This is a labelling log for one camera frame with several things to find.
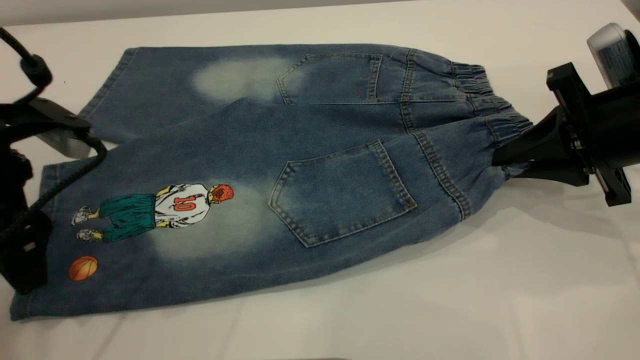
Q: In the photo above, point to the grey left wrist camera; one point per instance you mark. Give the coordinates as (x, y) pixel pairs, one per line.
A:
(65, 147)

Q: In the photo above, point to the blue denim printed shorts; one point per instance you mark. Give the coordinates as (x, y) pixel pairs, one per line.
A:
(280, 165)

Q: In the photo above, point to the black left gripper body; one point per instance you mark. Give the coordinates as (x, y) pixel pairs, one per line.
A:
(22, 265)

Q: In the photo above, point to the black left camera mount bracket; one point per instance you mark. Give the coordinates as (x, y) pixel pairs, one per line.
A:
(45, 115)

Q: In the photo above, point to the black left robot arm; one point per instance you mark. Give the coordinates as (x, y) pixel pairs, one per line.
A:
(12, 180)

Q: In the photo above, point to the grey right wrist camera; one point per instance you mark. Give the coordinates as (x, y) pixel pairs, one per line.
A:
(612, 55)

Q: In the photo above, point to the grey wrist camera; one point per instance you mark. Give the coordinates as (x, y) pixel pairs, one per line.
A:
(612, 55)
(65, 147)

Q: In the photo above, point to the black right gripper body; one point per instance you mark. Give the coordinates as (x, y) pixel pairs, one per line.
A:
(610, 125)

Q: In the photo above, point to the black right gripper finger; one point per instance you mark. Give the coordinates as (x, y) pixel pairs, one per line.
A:
(555, 165)
(550, 132)

